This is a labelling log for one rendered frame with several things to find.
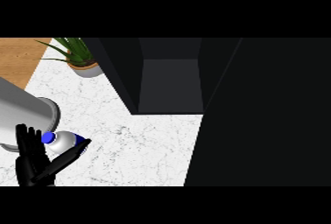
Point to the dark grey open cabinet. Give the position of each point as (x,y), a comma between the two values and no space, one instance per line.
(167,84)

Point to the water bottle with blue cap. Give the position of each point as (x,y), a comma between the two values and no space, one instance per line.
(64,141)

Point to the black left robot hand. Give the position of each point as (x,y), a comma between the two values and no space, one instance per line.
(33,163)

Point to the potted green plant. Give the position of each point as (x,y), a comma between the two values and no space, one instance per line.
(80,58)

